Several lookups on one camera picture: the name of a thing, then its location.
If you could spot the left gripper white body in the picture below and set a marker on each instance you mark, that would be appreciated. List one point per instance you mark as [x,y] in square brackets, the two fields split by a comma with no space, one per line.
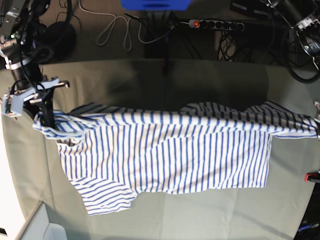
[317,106]

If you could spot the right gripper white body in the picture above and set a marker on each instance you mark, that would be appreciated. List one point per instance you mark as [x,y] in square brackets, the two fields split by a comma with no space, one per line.
[14,103]

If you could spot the blue white striped t-shirt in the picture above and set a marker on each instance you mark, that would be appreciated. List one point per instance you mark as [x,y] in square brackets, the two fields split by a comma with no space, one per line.
[112,154]

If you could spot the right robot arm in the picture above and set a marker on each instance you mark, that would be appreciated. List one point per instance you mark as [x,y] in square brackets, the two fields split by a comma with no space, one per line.
[19,47]

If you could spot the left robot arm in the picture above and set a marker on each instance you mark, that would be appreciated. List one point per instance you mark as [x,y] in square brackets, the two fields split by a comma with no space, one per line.
[303,19]

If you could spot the black round stand base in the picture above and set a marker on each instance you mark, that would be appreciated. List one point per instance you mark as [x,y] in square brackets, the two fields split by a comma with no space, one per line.
[62,38]

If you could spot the red black right clamp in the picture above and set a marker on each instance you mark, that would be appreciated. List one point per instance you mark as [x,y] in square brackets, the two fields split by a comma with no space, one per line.
[313,177]

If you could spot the red black clamp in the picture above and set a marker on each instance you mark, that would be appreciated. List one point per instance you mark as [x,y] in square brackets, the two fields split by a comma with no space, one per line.
[313,177]
[165,68]

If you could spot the light grey plastic bin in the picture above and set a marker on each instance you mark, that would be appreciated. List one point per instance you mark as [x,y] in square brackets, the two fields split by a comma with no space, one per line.
[38,226]

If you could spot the red black centre clamp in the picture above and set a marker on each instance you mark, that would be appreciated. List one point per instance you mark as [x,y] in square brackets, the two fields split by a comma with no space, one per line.
[165,68]

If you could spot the blue plastic box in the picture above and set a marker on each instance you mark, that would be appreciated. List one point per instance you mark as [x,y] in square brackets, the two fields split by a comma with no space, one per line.
[155,5]

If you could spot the black power strip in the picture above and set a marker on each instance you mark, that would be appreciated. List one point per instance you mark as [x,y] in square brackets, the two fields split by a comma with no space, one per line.
[219,25]

